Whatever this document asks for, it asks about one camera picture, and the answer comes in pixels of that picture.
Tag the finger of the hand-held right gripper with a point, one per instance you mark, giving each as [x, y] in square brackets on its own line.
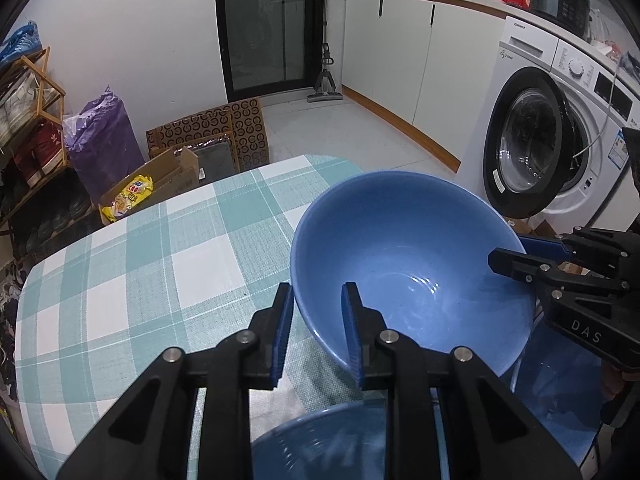
[520, 266]
[542, 246]

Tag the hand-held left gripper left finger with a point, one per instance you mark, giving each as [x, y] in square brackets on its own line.
[282, 335]

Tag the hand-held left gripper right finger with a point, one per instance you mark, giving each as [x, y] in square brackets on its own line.
[351, 335]

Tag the blue bowl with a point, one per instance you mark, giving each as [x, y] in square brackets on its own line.
[400, 240]
[320, 445]
[555, 390]

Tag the teal checked tablecloth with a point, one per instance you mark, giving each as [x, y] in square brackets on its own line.
[150, 285]

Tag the brown cardboard box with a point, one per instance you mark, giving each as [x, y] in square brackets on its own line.
[170, 175]

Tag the white washing machine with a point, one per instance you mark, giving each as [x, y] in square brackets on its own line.
[530, 45]

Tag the yellow snack packet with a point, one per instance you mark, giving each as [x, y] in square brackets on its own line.
[130, 195]

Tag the white kitchen cabinet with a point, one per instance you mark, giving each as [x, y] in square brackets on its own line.
[390, 50]

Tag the upright floor mop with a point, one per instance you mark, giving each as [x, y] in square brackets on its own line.
[325, 85]

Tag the purple plastic bag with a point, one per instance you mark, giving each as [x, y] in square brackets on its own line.
[105, 145]

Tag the pile of scattered sneakers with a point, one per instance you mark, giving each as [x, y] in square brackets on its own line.
[7, 310]

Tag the shoe rack with shoes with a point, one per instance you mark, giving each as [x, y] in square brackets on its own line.
[40, 155]

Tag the black glass door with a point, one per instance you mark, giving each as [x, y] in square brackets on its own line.
[270, 30]

